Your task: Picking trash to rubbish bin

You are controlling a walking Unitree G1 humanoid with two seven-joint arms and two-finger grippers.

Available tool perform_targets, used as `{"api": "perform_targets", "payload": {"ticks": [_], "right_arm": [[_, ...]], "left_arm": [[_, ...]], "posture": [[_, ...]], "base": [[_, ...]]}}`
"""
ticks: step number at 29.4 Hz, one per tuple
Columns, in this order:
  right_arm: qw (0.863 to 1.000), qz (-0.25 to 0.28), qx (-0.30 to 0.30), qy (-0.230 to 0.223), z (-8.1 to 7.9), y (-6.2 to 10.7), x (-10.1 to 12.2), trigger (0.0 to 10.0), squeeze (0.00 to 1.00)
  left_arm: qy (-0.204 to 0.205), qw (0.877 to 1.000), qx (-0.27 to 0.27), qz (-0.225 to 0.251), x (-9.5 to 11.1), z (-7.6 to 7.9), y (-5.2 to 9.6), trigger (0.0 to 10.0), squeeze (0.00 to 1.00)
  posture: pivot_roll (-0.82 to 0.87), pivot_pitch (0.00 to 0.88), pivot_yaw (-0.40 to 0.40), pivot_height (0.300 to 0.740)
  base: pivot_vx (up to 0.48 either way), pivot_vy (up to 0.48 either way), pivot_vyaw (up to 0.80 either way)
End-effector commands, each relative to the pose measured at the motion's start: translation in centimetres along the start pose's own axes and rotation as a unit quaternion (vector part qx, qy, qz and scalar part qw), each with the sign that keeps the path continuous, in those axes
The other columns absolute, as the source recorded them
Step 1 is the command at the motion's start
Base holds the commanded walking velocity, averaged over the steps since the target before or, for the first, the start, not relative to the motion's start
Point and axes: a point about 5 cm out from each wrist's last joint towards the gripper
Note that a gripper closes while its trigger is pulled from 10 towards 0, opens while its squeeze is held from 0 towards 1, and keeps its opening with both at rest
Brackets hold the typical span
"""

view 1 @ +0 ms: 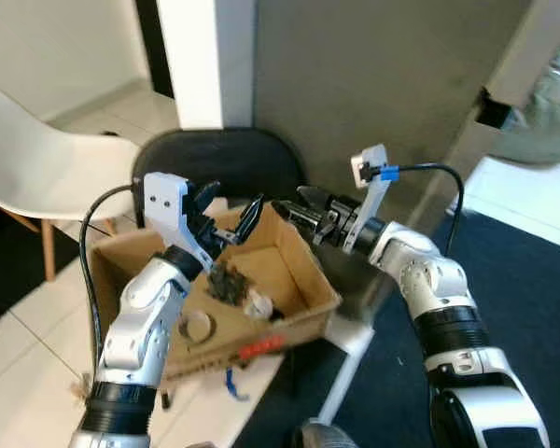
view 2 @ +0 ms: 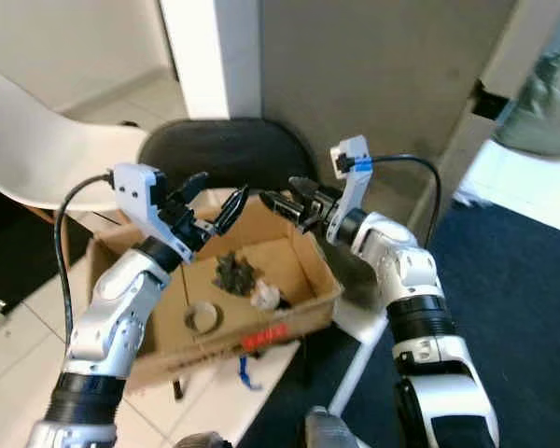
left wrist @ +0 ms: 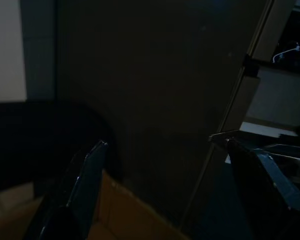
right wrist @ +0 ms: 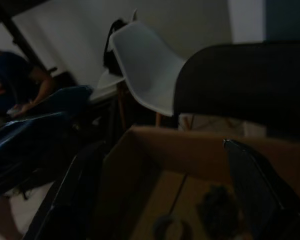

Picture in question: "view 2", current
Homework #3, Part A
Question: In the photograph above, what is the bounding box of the dark crumpled trash piece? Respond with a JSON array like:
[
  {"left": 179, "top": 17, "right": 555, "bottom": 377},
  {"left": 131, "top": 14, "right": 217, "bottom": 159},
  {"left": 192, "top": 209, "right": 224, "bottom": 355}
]
[{"left": 215, "top": 252, "right": 259, "bottom": 297}]

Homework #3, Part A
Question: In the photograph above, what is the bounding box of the white crumpled trash piece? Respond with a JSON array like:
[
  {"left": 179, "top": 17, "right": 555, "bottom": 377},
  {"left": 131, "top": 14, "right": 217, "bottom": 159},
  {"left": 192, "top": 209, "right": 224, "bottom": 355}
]
[{"left": 250, "top": 283, "right": 283, "bottom": 311}]

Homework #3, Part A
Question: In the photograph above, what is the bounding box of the black round chair seat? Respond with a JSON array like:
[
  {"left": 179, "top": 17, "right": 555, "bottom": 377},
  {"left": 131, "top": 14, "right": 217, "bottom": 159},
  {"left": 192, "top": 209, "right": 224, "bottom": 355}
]
[{"left": 135, "top": 117, "right": 318, "bottom": 211}]

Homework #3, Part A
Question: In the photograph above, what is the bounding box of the brown cardboard box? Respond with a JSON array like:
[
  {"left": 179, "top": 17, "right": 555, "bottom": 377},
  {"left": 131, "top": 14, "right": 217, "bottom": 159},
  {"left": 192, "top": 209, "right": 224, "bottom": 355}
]
[{"left": 86, "top": 194, "right": 344, "bottom": 388}]

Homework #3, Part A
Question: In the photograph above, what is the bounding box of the round beige lid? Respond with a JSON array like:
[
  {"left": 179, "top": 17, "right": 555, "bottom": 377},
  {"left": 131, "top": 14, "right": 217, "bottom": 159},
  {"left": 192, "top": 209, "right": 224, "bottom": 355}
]
[{"left": 189, "top": 301, "right": 222, "bottom": 335}]

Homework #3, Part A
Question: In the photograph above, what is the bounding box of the blue strip scrap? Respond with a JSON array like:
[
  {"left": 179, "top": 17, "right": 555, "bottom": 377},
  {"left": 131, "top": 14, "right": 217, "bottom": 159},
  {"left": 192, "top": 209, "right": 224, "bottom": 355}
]
[{"left": 238, "top": 357, "right": 262, "bottom": 391}]

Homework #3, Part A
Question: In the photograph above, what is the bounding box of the white table leg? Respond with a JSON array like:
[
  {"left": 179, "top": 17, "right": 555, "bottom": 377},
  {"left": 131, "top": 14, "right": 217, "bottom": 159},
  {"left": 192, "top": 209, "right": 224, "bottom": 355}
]
[{"left": 327, "top": 303, "right": 388, "bottom": 416}]

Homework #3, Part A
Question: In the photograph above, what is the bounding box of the white plastic chair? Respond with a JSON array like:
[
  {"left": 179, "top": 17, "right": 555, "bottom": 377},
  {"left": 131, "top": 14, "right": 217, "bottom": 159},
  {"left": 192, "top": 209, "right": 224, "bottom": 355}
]
[{"left": 0, "top": 65, "right": 146, "bottom": 253}]

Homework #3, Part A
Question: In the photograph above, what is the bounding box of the grey left robot knee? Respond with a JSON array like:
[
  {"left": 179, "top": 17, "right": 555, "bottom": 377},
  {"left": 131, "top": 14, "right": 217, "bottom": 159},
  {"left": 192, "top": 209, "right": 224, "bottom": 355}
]
[{"left": 177, "top": 431, "right": 230, "bottom": 448}]

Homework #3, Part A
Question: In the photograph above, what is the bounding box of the grey robot knee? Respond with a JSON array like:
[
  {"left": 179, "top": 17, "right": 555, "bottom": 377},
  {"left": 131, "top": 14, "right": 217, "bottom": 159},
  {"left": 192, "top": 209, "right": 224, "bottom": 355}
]
[
  {"left": 177, "top": 431, "right": 230, "bottom": 448},
  {"left": 303, "top": 406, "right": 362, "bottom": 448}
]

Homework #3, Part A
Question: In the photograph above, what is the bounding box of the grey right robot knee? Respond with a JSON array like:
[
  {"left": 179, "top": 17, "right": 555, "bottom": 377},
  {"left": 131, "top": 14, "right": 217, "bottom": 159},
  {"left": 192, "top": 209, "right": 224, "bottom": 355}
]
[{"left": 303, "top": 406, "right": 362, "bottom": 448}]

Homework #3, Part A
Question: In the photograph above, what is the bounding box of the clear grey plastic bag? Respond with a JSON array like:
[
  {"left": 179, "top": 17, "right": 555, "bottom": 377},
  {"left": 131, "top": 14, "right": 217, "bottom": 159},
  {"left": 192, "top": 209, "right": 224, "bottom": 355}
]
[{"left": 495, "top": 42, "right": 560, "bottom": 158}]

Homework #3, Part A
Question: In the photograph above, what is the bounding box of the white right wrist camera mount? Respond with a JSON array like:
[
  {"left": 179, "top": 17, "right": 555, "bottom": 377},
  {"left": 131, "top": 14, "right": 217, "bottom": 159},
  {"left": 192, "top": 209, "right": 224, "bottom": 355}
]
[{"left": 327, "top": 135, "right": 372, "bottom": 245}]

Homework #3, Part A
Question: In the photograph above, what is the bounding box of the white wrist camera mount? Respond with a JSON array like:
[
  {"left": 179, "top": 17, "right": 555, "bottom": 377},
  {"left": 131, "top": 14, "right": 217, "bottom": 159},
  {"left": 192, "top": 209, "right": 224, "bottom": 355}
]
[
  {"left": 112, "top": 163, "right": 189, "bottom": 265},
  {"left": 327, "top": 135, "right": 372, "bottom": 245}
]

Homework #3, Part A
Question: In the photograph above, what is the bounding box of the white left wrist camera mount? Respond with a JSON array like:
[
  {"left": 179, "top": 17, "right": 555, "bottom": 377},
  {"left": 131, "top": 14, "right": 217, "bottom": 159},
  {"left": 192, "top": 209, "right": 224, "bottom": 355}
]
[{"left": 112, "top": 163, "right": 189, "bottom": 265}]

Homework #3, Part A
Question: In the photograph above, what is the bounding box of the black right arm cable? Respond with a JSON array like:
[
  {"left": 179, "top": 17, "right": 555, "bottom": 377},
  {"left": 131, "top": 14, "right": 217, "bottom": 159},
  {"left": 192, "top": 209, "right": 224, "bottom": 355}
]
[{"left": 355, "top": 154, "right": 442, "bottom": 248}]

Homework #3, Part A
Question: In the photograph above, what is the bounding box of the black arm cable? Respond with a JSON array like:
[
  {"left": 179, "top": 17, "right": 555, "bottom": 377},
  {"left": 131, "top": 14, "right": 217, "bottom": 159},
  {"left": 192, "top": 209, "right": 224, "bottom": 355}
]
[
  {"left": 54, "top": 173, "right": 118, "bottom": 346},
  {"left": 355, "top": 154, "right": 442, "bottom": 248}
]

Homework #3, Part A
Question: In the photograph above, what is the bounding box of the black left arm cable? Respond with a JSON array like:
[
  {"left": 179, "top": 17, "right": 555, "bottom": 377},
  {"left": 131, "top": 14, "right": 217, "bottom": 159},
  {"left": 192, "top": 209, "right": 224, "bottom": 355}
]
[{"left": 54, "top": 173, "right": 118, "bottom": 346}]

